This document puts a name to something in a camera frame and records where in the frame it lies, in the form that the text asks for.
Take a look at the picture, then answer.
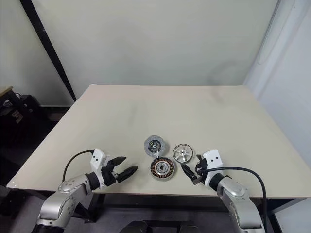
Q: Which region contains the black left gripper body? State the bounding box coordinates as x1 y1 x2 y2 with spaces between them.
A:
101 159 120 187

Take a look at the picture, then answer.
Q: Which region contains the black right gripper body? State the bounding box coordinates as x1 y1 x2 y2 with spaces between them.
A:
193 156 209 182

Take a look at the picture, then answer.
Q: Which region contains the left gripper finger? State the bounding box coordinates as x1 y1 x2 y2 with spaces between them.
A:
116 166 139 183
111 156 128 169

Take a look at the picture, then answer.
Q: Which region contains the black rotor with silver spokes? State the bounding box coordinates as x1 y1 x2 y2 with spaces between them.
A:
172 143 196 163

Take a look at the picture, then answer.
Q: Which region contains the motor stator with copper windings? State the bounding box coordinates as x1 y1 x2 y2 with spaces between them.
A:
149 157 177 181

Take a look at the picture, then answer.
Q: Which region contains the grey round disc part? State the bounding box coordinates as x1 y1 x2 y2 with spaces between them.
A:
143 134 168 157

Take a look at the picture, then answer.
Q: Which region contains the dark rounded shape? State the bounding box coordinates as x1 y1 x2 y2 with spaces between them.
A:
121 219 156 233

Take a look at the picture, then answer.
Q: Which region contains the tan side table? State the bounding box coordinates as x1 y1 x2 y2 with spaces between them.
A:
0 85 14 98

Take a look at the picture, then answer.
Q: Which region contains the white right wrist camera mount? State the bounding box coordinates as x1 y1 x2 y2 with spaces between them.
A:
201 149 224 189

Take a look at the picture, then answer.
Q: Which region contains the black table frame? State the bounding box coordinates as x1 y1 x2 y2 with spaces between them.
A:
4 186 309 224

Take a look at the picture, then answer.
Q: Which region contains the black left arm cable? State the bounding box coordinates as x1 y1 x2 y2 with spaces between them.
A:
62 150 96 182

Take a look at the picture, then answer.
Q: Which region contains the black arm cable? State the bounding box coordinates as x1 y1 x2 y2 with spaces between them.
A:
199 166 272 233
62 150 96 182

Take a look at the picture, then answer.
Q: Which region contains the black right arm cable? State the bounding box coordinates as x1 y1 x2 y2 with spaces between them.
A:
199 166 272 233

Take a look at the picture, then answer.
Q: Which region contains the black diagonal wall strip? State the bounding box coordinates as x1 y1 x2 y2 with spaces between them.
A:
19 0 78 102

